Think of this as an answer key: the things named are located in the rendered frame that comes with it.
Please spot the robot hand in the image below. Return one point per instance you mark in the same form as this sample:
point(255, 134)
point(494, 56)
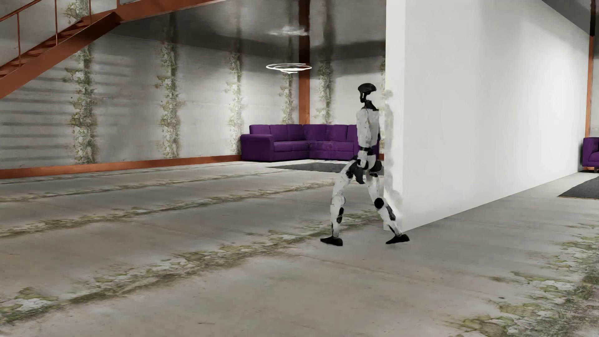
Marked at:
point(362, 164)

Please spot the robot torso, white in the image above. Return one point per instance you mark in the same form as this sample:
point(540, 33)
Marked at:
point(371, 125)

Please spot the robot right leg, white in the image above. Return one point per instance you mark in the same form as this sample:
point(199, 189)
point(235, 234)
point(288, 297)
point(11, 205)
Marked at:
point(381, 201)

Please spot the dark grey rug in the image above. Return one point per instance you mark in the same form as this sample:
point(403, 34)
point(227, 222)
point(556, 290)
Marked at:
point(309, 167)
point(585, 189)

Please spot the robot head, black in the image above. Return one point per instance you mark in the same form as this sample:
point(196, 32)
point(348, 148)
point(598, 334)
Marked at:
point(366, 90)

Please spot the purple sectional sofa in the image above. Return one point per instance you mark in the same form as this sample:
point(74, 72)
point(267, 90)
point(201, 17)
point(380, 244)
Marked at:
point(290, 143)

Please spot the orange steel pillar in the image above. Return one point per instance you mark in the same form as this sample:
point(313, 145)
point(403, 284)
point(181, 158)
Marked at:
point(589, 89)
point(304, 70)

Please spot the orange baseboard strip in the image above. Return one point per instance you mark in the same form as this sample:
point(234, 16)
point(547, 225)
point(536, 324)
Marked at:
point(117, 165)

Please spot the orange metal staircase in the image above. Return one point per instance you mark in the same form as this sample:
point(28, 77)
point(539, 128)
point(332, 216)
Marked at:
point(51, 49)

